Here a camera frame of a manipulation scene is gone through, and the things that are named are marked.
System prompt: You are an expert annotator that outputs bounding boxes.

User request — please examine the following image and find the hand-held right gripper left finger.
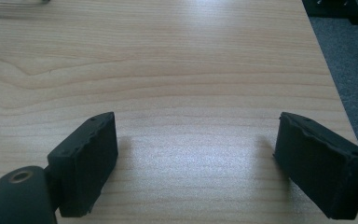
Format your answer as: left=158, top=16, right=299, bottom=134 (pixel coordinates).
left=47, top=111, right=119, bottom=218

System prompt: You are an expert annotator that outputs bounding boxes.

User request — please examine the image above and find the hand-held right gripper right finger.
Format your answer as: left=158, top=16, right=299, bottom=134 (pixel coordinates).
left=273, top=111, right=358, bottom=221

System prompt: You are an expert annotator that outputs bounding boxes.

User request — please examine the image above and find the black equipment base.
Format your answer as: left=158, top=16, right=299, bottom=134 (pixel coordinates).
left=301, top=0, right=358, bottom=27

